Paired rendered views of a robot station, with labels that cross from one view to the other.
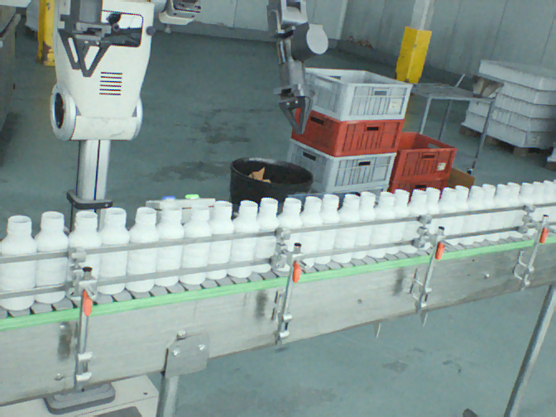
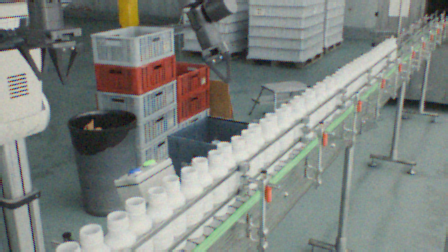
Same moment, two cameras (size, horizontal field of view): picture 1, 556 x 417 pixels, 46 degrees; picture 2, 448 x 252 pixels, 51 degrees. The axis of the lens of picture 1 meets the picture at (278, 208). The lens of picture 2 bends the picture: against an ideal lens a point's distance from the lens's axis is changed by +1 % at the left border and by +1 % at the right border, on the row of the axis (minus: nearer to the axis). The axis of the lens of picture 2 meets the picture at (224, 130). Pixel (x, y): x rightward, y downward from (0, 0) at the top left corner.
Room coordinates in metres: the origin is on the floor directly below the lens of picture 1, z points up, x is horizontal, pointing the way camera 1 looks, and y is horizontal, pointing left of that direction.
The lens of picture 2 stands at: (0.33, 0.45, 1.59)
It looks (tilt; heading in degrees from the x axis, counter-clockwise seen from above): 19 degrees down; 337
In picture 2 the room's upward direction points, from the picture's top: straight up
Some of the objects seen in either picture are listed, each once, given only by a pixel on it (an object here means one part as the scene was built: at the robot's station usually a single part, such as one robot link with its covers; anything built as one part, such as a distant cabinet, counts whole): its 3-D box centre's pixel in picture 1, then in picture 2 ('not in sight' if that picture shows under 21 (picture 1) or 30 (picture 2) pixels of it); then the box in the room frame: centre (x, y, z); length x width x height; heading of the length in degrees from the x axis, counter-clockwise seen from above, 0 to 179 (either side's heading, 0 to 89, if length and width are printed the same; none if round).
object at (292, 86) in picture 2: not in sight; (279, 101); (4.59, -1.99, 0.21); 0.61 x 0.47 x 0.41; 1
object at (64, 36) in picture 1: (79, 46); (44, 56); (1.24, 0.42, 1.44); 0.07 x 0.07 x 0.09; 38
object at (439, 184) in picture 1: (398, 184); (177, 101); (4.59, -0.83, 0.33); 0.61 x 0.41 x 0.22; 131
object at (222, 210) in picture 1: (218, 240); (200, 191); (1.27, 0.11, 1.08); 0.06 x 0.06 x 0.17
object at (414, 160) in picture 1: (405, 155); (177, 80); (4.59, -0.84, 0.55); 0.61 x 0.41 x 0.22; 131
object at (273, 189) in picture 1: (262, 225); (106, 163); (3.34, 0.07, 0.32); 0.45 x 0.45 x 0.64
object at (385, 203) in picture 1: (380, 224); (280, 134); (1.55, -0.26, 1.08); 0.06 x 0.06 x 0.17
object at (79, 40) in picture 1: (86, 50); (58, 58); (1.21, 0.40, 1.44); 0.07 x 0.07 x 0.09; 38
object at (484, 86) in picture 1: (484, 92); not in sight; (6.61, -1.81, 0.85); 0.36 x 0.12 x 0.27; 38
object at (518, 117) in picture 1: (528, 107); (221, 27); (8.73, -3.01, 0.50); 1.23 x 1.05 x 1.00; 126
